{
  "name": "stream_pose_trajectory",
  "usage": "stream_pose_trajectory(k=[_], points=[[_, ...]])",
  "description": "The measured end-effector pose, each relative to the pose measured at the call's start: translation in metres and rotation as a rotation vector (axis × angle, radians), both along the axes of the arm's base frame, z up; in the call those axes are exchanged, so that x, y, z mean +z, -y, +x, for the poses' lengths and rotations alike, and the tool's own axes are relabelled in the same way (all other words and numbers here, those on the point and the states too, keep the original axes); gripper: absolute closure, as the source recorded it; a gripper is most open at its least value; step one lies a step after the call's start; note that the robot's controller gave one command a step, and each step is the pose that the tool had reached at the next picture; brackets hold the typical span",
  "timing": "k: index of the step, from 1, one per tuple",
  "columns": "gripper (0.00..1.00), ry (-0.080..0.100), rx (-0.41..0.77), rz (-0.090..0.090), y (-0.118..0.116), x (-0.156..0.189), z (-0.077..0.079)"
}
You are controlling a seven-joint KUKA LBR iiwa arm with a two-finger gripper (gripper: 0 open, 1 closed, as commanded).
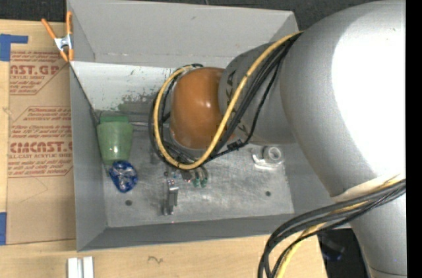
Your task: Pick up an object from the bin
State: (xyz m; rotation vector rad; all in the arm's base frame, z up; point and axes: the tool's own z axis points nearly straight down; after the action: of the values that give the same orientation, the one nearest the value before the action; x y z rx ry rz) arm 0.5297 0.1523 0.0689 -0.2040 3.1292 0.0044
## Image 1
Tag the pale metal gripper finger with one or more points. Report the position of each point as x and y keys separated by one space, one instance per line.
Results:
x=165 y=204
x=173 y=199

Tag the grey metal bin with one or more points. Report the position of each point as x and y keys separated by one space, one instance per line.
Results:
x=227 y=194

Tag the blue and clear crumpled packet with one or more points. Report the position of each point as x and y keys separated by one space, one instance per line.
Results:
x=123 y=176

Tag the green plastic cup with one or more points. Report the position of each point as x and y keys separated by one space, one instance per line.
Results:
x=115 y=138

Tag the brown cardboard board red print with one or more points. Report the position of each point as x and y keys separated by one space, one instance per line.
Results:
x=39 y=197

